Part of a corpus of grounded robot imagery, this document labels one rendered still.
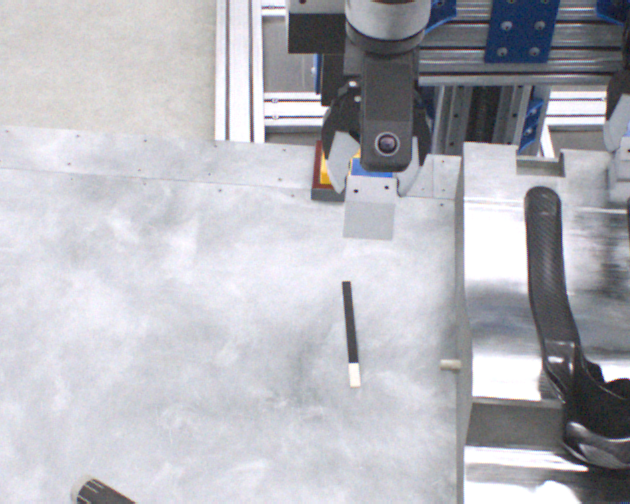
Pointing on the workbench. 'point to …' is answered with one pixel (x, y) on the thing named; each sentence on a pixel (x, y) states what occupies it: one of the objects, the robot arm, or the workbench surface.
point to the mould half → (583, 172)
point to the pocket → (540, 166)
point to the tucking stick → (350, 334)
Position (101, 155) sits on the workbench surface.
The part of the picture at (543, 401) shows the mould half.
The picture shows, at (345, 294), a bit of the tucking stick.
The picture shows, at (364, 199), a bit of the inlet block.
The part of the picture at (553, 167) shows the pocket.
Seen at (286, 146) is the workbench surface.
